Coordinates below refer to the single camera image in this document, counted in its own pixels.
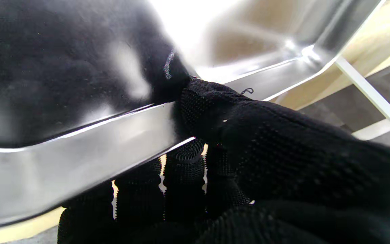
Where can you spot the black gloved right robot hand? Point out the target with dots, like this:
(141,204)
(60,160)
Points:
(283,162)

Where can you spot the rectangular steel tray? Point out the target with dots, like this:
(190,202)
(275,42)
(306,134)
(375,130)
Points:
(80,162)

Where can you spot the wooden shelf with white legs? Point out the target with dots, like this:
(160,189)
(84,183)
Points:
(371,95)

